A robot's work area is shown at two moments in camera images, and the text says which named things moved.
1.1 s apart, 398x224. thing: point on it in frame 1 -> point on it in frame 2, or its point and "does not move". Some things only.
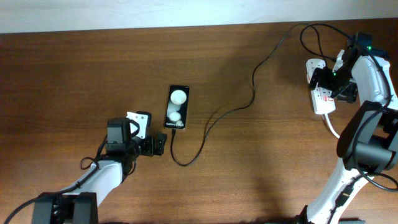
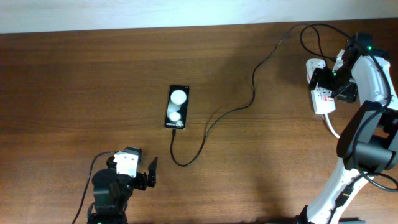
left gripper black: x=150 y=149 -> x=142 y=182
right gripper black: x=347 y=93 does not move
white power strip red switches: x=323 y=101 does not move
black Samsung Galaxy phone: x=176 y=107 does not move
